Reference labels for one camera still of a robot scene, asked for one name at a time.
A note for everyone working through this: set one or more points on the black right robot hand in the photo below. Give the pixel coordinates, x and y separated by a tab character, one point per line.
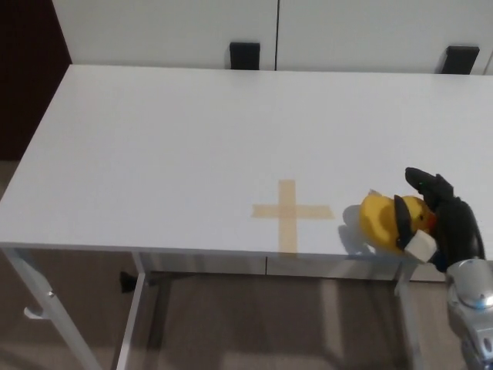
456	231

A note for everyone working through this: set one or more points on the small black floor foot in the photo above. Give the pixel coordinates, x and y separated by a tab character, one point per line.
126	283

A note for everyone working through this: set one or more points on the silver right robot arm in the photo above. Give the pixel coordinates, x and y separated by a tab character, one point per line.
470	287

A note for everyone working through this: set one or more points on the black panel foot bracket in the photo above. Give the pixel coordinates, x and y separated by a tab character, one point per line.
245	56
458	59

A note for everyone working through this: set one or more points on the white desk leg hook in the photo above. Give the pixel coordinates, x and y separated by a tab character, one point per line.
32	314

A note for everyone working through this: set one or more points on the yellow rubber duck toy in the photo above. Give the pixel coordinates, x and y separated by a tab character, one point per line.
375	219

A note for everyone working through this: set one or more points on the white metal desk leg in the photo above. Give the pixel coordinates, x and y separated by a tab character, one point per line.
40	291
134	308
403	287

